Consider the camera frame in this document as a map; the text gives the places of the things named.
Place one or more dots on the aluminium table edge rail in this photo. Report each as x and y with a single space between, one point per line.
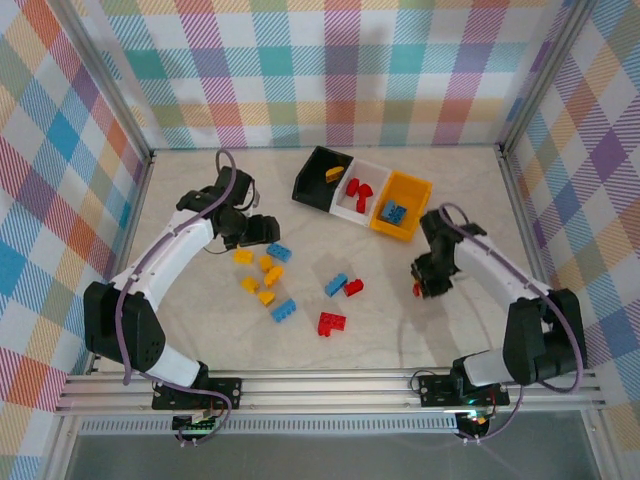
518 200
133 225

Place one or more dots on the red L-shaped lego brick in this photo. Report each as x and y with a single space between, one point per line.
331 323

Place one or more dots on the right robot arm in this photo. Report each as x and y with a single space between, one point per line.
500 272

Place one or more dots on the colourful plaid backdrop panel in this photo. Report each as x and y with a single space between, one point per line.
40 150
320 75
600 200

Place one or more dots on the blue lego brick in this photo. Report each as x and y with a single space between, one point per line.
284 310
394 212
336 285
279 252

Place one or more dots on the white plastic bin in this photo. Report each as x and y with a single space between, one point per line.
350 216

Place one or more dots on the aluminium frame post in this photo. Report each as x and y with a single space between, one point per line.
545 75
111 85

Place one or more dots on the red curved lego brick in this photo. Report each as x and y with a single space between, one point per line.
366 191

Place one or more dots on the electronics board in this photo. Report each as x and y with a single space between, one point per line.
475 420
197 425

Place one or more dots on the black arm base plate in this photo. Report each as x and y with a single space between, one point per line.
435 390
227 392

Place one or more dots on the aluminium mounting rail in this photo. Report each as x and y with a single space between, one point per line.
325 390

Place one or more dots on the black plastic bin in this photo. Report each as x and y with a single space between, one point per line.
307 172

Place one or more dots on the yellow plastic bin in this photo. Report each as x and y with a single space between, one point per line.
410 192

